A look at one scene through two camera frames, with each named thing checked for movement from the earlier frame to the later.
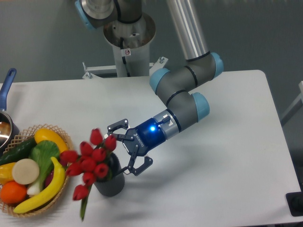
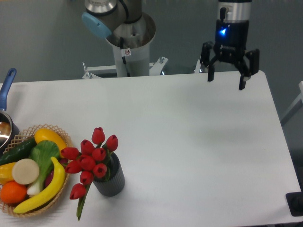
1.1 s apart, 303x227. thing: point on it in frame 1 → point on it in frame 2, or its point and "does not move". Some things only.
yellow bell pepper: (47, 134) does not move
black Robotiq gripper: (147, 138) → (230, 43)
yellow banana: (56, 185) does not move
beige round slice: (25, 171) does not move
